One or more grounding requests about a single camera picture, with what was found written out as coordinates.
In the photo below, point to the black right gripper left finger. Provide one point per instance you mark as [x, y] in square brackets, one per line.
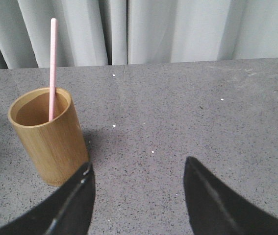
[68, 211]

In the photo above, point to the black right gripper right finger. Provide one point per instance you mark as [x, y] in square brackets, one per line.
[215, 209]

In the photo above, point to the bamboo wooden cup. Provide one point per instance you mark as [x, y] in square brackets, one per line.
[56, 147]

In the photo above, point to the white pleated curtain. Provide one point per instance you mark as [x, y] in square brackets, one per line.
[120, 32]

